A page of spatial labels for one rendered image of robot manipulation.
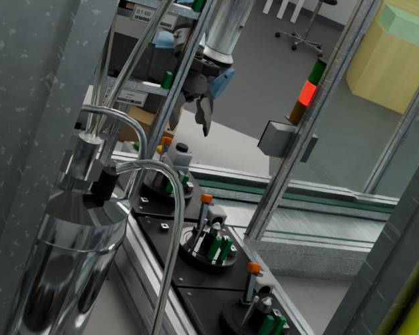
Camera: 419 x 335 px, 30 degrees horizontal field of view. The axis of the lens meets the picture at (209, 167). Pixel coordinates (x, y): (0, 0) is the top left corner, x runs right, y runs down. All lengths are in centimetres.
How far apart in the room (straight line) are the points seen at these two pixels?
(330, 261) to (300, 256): 11
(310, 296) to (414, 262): 140
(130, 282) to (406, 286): 109
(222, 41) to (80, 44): 191
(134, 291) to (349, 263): 70
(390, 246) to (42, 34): 34
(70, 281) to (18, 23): 46
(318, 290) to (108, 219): 130
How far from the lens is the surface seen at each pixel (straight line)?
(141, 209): 178
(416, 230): 61
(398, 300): 62
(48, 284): 80
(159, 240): 169
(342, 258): 208
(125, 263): 167
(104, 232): 78
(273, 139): 178
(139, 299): 160
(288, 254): 197
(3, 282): 46
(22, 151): 42
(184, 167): 185
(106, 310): 162
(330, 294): 205
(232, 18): 228
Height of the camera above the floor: 180
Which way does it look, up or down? 23 degrees down
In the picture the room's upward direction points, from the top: 24 degrees clockwise
